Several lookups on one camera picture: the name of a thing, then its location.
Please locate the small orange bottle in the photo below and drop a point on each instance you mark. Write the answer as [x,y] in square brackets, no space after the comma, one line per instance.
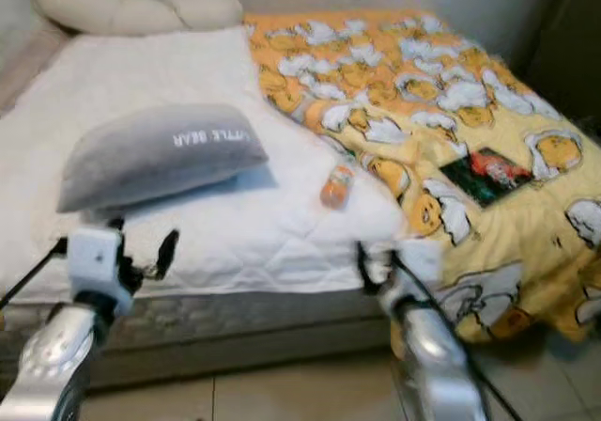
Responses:
[336,188]

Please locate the grey pillow with white lettering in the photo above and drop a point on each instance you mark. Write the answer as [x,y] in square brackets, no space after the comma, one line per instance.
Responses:
[150,156]

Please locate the book with dark red cover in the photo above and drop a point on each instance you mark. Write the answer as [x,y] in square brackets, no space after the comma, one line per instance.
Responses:
[486,177]

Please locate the yellow cartoon egg blanket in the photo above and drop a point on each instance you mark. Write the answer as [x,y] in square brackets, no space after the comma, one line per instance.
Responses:
[413,92]

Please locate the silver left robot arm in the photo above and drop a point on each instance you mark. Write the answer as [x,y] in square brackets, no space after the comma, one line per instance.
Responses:
[56,365]

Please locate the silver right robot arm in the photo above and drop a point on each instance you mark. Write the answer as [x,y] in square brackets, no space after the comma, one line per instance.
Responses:
[437,365]

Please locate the white quilted mattress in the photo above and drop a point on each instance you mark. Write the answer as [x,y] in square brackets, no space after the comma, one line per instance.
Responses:
[282,233]

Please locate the small beige pillow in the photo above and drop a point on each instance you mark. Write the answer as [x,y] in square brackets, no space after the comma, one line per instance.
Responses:
[207,9]

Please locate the long beige bolster pillow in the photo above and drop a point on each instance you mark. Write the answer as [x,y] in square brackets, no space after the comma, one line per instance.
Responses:
[99,9]

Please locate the dark wardrobe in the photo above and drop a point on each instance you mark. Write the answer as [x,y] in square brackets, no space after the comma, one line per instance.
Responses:
[568,45]

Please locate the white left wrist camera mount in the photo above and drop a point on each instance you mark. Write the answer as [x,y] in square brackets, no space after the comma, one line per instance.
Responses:
[99,259]

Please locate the beige padded bed rail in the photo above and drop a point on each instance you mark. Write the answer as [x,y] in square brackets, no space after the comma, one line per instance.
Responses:
[28,64]

